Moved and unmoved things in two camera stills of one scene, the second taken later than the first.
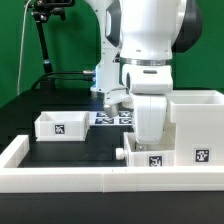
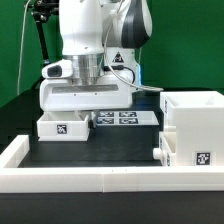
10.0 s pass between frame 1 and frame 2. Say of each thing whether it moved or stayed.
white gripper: moved
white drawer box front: moved
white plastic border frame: stayed
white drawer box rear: stayed
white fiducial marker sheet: stayed
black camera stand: stayed
